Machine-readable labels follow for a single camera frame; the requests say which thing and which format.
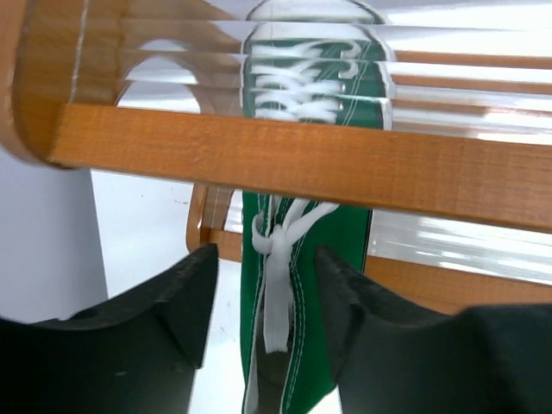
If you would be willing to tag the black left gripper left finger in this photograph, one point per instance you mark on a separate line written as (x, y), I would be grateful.
(135, 353)

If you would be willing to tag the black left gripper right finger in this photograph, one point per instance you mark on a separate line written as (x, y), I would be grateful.
(389, 355)

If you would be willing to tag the green sneaker white laces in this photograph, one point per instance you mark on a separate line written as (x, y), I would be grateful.
(316, 62)

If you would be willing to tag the orange wooden shoe shelf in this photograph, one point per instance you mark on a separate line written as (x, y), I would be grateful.
(435, 115)

